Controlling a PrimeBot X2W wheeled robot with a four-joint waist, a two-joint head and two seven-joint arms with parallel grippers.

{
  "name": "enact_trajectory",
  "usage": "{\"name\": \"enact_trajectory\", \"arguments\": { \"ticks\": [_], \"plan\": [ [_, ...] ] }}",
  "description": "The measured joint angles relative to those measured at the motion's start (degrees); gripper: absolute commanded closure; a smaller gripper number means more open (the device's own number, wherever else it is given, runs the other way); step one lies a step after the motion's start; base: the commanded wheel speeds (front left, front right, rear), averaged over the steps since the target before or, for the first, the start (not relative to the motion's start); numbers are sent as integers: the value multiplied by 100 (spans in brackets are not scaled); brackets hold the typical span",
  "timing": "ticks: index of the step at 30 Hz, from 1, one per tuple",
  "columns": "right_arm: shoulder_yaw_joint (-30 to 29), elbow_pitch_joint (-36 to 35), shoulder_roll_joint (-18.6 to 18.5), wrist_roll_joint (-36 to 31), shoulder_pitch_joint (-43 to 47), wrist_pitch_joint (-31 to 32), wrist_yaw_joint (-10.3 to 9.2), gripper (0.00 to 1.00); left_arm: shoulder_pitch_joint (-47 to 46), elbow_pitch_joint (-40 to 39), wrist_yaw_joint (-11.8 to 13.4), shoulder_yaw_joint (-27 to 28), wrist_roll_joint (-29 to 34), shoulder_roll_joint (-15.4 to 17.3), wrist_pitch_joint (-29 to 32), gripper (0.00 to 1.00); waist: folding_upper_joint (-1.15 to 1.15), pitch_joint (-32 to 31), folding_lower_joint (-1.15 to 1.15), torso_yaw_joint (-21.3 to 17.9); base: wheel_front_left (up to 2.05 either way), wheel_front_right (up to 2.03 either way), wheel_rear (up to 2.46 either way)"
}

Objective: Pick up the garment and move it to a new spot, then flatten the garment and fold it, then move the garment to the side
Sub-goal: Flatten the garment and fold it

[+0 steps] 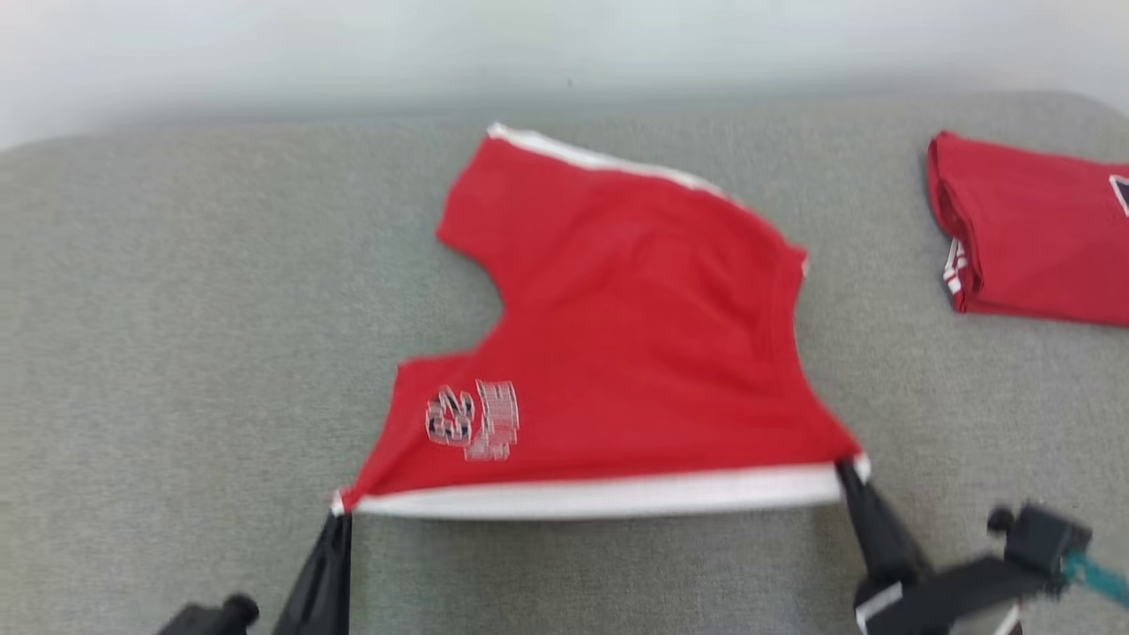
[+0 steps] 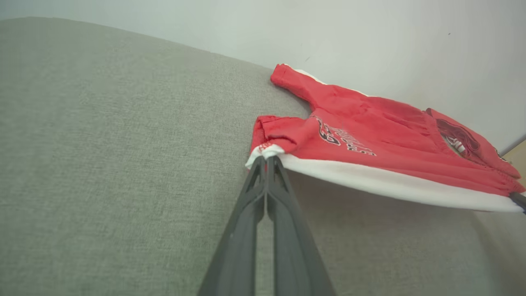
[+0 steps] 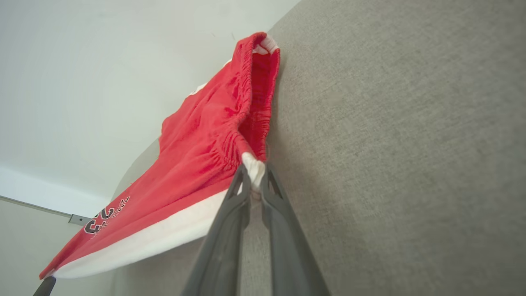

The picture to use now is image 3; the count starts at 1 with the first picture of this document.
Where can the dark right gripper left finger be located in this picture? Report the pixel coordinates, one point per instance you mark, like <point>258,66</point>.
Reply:
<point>222,246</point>

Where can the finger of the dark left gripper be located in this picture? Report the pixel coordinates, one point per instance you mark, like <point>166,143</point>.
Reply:
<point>45,287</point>

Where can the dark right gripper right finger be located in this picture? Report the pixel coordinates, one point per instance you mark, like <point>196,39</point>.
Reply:
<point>287,246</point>

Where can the red Bulls shorts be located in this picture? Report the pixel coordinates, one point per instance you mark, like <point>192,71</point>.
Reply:
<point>197,156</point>

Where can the grey fabric sofa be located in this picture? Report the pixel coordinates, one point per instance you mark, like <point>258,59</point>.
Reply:
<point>390,144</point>

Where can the grey metal frame bar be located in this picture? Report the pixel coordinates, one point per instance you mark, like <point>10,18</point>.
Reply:
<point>79,219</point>

